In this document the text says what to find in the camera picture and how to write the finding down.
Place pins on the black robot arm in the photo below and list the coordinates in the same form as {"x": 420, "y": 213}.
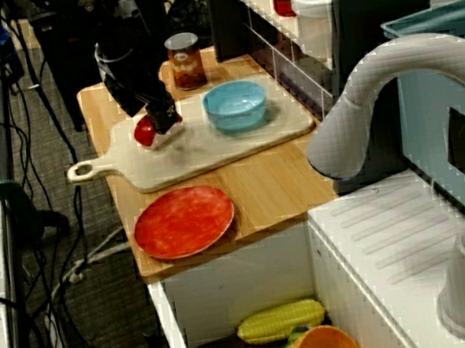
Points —
{"x": 119, "y": 33}

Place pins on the white toy sink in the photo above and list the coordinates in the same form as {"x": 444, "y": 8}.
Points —
{"x": 375, "y": 222}

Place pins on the white lidded container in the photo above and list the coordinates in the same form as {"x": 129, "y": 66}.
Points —
{"x": 315, "y": 21}

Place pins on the red plate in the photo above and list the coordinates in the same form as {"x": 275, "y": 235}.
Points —
{"x": 183, "y": 223}

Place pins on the white ledge shelf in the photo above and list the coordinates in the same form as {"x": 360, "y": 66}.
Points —
{"x": 260, "y": 8}

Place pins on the brown beans can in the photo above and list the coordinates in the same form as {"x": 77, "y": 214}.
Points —
{"x": 187, "y": 67}

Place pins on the grey toy faucet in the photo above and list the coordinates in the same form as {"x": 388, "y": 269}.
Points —
{"x": 341, "y": 140}

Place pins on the yellow corn cob toy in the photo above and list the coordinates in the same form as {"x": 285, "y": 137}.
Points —
{"x": 281, "y": 322}

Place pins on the black stand with legs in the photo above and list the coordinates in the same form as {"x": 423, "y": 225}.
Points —
{"x": 57, "y": 55}

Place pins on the teal plastic bin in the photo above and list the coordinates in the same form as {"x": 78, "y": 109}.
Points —
{"x": 421, "y": 89}

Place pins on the black shelf end panel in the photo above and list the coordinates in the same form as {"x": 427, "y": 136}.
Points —
{"x": 226, "y": 17}

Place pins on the light blue bowl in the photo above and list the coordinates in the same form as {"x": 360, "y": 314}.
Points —
{"x": 236, "y": 112}

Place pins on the pale wooden cutting board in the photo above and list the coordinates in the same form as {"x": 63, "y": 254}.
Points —
{"x": 212, "y": 155}

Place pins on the red and white sushi toy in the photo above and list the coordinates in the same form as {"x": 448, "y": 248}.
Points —
{"x": 143, "y": 132}

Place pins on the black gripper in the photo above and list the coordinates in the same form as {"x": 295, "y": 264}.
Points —
{"x": 136, "y": 87}

